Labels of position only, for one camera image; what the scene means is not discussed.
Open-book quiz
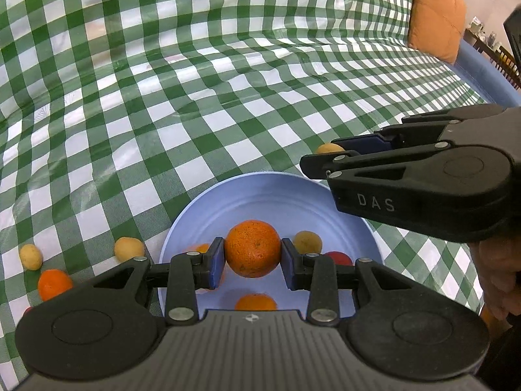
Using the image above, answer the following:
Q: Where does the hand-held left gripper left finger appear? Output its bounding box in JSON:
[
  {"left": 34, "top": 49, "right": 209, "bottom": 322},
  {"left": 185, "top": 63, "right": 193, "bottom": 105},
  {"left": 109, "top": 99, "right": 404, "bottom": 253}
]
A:
[{"left": 87, "top": 237, "right": 226, "bottom": 327}]

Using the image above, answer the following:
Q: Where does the person's right hand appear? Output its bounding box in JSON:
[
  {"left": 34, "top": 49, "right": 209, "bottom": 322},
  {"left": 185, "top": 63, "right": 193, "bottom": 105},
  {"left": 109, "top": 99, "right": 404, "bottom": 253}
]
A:
[{"left": 471, "top": 236, "right": 521, "bottom": 323}]

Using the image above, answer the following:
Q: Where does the dark object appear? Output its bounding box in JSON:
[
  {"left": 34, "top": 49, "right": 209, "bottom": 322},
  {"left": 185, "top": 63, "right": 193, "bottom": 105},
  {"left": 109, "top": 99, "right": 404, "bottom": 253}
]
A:
[{"left": 503, "top": 10, "right": 521, "bottom": 90}]

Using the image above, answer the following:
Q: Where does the wooden chair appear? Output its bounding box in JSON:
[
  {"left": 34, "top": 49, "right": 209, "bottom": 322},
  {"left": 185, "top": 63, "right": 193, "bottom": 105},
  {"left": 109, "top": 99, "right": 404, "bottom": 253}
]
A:
[{"left": 490, "top": 45, "right": 521, "bottom": 90}]

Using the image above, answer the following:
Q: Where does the light blue plate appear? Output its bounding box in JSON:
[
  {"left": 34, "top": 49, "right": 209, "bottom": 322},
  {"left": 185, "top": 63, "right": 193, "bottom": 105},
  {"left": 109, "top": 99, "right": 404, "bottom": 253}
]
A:
[{"left": 158, "top": 173, "right": 385, "bottom": 326}]

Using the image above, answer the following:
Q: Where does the blue upholstered edge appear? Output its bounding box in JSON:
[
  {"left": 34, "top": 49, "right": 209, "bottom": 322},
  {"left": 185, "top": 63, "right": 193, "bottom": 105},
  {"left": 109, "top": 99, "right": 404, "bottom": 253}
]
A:
[{"left": 457, "top": 40, "right": 521, "bottom": 109}]

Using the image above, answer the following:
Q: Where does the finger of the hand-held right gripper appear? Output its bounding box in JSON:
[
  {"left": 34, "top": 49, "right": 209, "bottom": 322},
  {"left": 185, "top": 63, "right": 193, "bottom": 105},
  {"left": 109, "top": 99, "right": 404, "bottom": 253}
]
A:
[
  {"left": 337, "top": 106, "right": 505, "bottom": 152},
  {"left": 300, "top": 140, "right": 452, "bottom": 182}
]

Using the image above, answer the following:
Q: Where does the cluttered wooden side table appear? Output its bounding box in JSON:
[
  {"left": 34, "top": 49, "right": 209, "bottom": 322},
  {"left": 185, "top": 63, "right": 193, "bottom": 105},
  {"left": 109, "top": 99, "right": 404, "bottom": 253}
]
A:
[{"left": 464, "top": 15, "right": 503, "bottom": 55}]

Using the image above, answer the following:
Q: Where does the large rough-skinned orange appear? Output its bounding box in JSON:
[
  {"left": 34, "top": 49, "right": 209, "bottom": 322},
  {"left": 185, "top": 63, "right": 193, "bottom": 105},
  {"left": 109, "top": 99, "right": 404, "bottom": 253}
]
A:
[{"left": 224, "top": 220, "right": 282, "bottom": 280}]

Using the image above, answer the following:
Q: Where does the green checked tablecloth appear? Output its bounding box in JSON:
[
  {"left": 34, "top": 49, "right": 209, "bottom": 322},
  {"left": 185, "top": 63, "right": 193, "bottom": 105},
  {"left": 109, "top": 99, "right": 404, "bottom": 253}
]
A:
[{"left": 0, "top": 0, "right": 495, "bottom": 391}]

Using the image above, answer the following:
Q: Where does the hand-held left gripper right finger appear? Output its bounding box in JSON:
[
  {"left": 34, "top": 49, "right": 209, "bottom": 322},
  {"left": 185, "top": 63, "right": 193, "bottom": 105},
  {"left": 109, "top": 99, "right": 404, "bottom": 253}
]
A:
[{"left": 281, "top": 237, "right": 420, "bottom": 327}]

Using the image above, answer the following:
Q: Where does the orange cushion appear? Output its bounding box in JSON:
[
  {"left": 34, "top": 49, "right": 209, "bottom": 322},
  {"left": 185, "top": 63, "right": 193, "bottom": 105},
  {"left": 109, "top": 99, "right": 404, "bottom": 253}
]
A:
[{"left": 407, "top": 0, "right": 468, "bottom": 65}]

